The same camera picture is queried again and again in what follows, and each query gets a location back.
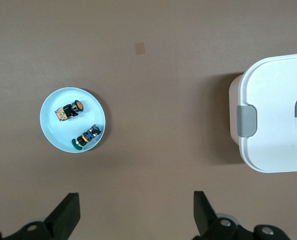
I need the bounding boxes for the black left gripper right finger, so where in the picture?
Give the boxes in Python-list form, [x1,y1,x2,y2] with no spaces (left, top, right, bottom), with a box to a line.
[192,191,242,240]

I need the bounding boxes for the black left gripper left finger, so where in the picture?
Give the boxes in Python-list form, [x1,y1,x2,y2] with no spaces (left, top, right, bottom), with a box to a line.
[14,192,81,240]

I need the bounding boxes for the orange push-button switch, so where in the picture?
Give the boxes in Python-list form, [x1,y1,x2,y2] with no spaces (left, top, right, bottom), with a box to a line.
[54,99,85,123]

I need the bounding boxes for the small blue black toy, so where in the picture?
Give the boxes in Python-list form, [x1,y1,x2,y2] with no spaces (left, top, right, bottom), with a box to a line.
[70,124,102,151]

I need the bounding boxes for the light blue round plate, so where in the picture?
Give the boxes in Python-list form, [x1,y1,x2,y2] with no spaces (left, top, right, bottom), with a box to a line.
[39,86,108,153]

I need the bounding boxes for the white lidded box, grey latches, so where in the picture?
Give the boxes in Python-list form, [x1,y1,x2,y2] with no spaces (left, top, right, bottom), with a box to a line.
[228,52,297,174]

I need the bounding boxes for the square tan tape patch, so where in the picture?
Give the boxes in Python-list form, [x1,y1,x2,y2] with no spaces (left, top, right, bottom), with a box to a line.
[134,42,146,55]

